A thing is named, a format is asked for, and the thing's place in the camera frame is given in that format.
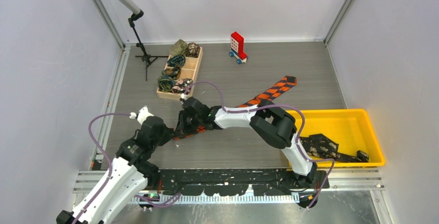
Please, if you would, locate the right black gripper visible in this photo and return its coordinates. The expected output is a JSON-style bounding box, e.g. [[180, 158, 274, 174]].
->
[[174, 110, 202, 138]]

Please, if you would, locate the orange navy striped tie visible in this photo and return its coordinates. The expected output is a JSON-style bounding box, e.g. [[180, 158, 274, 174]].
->
[[173, 76, 297, 140]]

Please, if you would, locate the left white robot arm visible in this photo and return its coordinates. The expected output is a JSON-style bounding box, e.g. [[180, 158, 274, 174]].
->
[[56, 116, 173, 223]]

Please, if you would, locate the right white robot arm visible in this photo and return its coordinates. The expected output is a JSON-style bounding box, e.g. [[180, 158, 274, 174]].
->
[[173, 97, 317, 188]]

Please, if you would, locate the black pink floral rolled tie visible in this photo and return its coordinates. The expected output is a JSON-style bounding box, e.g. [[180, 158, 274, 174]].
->
[[171, 78, 193, 94]]

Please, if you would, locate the navy yellow rolled tie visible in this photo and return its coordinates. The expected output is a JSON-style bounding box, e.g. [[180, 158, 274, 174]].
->
[[157, 75, 175, 93]]

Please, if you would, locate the wooden compartment tray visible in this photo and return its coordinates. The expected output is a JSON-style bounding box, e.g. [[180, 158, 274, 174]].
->
[[156, 47, 203, 101]]

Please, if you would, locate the dark green rolled tie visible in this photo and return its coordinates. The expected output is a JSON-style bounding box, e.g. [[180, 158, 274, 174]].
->
[[162, 66, 181, 80]]

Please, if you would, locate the teal navy rolled tie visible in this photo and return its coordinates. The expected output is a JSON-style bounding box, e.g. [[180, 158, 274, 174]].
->
[[167, 54, 186, 68]]

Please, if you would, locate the brown floral rolled tie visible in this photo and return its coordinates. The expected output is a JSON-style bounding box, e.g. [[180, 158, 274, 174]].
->
[[185, 42, 201, 58]]

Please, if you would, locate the olive green rolled tie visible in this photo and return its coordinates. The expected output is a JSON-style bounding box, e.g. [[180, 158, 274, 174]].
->
[[169, 39, 188, 57]]

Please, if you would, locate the black microphone stand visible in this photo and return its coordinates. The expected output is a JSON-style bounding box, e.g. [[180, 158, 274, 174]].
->
[[128, 10, 168, 81]]

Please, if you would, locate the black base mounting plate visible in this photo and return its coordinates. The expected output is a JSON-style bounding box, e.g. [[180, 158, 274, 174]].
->
[[147, 169, 329, 196]]

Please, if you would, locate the red toy block car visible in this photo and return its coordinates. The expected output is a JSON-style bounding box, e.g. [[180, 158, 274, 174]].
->
[[229, 32, 248, 64]]

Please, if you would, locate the yellow plastic bin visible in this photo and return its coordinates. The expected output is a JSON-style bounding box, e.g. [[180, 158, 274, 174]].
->
[[300, 109, 386, 168]]

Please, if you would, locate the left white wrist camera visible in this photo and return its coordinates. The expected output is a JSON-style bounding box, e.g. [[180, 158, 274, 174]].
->
[[129, 106, 154, 126]]

